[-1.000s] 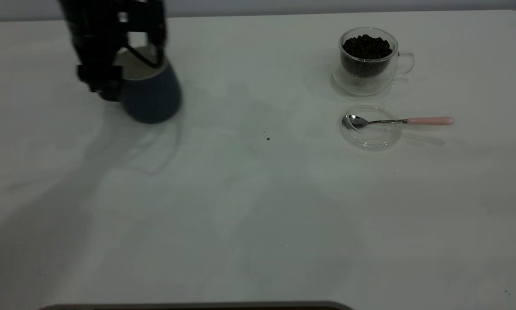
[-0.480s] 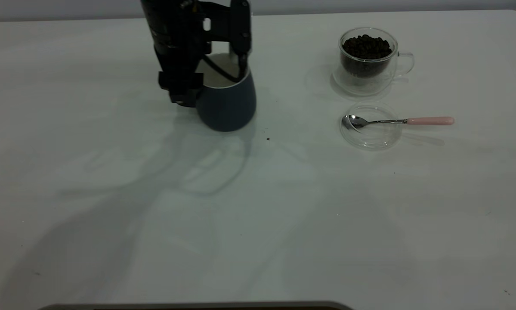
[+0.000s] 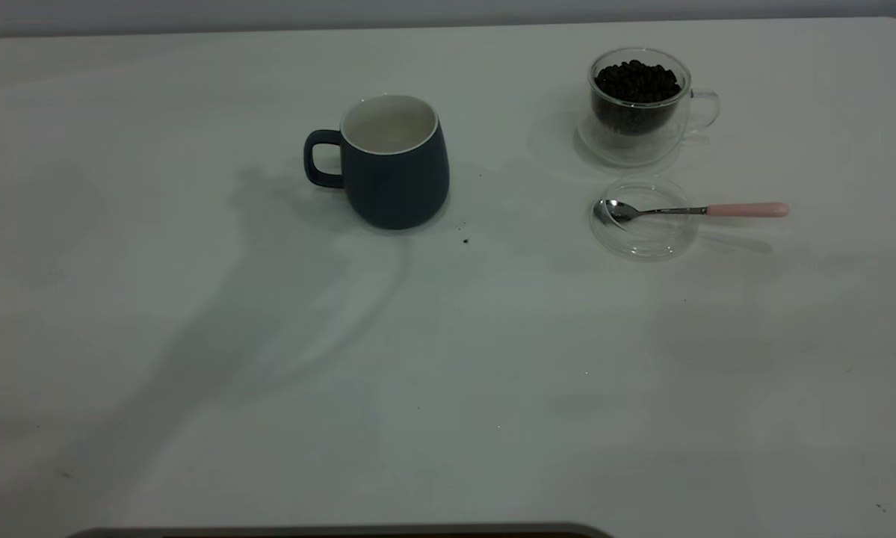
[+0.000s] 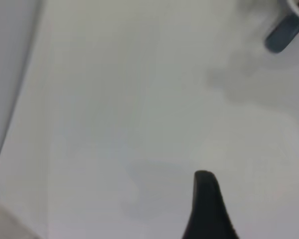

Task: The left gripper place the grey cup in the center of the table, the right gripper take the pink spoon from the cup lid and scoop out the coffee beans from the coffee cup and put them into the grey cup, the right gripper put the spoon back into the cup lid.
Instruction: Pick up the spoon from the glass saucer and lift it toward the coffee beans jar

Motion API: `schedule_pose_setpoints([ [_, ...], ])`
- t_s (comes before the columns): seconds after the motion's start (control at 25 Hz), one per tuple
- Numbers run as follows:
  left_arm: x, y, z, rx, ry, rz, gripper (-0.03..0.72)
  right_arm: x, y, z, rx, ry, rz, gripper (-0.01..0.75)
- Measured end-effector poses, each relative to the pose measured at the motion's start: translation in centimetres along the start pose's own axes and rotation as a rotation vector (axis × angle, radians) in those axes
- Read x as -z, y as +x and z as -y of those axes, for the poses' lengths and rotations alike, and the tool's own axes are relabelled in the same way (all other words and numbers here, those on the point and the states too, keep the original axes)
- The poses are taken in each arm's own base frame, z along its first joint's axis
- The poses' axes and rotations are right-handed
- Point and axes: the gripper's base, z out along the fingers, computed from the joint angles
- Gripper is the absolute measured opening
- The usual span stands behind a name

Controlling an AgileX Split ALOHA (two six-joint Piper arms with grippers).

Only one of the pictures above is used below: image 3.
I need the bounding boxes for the dark grey ceramic mug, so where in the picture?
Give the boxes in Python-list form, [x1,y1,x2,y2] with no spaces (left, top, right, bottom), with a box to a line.
[303,93,451,231]

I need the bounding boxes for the metal spoon with pink handle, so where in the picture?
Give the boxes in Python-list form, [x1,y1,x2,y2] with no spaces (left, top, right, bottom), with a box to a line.
[594,199,790,229]

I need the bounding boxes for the dark coffee beans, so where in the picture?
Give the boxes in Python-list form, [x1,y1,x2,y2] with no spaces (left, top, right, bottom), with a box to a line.
[593,60,681,137]

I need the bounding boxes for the clear glass saucer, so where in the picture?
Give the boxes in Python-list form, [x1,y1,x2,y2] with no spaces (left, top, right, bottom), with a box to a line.
[590,178,699,262]

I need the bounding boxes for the clear double-wall glass cup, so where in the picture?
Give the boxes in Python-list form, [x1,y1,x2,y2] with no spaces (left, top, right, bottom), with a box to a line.
[576,48,720,169]

